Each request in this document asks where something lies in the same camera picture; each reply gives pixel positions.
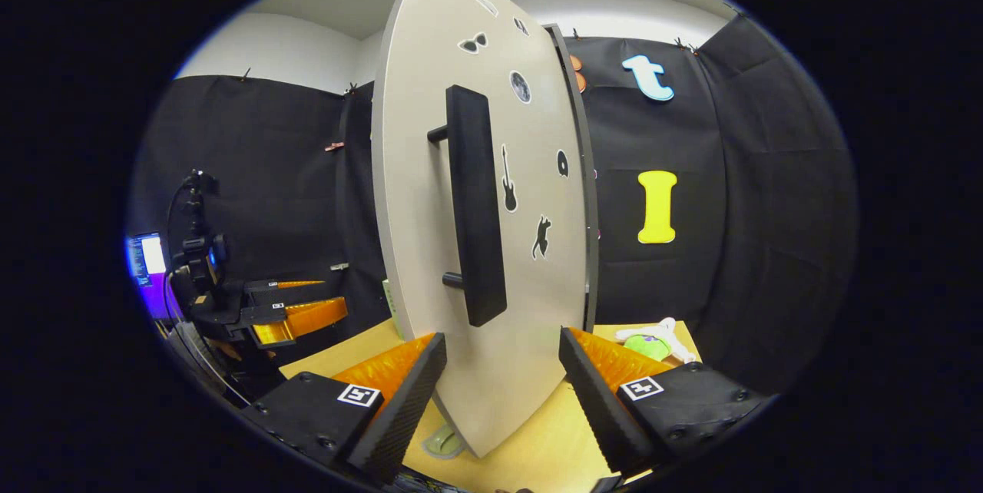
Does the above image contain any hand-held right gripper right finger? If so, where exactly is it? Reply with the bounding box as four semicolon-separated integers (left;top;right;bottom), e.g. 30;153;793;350
558;326;769;476

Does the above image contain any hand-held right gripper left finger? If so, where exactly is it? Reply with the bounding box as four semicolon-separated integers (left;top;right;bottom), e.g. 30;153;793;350
242;332;448;485

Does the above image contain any beige cabinet door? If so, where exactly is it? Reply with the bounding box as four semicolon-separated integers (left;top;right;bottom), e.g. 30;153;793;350
371;0;596;459

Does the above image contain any black door handle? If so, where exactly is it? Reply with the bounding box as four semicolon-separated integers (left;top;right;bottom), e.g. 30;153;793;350
428;84;508;328

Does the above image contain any computer monitor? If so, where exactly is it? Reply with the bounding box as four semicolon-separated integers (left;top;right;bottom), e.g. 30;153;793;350
127;232;174;321

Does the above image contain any white and green plush toy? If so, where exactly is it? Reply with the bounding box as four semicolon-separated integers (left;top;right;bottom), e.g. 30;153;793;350
614;317;697;365

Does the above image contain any black backdrop cloth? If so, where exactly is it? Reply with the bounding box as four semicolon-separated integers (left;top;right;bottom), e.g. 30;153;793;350
131;13;857;394

